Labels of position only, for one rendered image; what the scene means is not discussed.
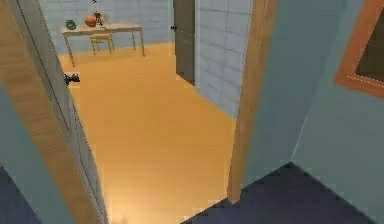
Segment pale wooden table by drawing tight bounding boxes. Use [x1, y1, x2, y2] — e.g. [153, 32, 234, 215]
[60, 23, 146, 68]

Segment yellow wooden chair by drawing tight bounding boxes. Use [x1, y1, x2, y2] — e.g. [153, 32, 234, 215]
[89, 32, 115, 56]

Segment dark grey room door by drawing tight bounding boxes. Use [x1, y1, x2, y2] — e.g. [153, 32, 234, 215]
[172, 0, 197, 86]

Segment pale grey room door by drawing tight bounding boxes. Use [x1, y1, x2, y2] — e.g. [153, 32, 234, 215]
[7, 0, 110, 224]

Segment orange ball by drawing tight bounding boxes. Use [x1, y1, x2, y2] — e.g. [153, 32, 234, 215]
[84, 15, 98, 28]

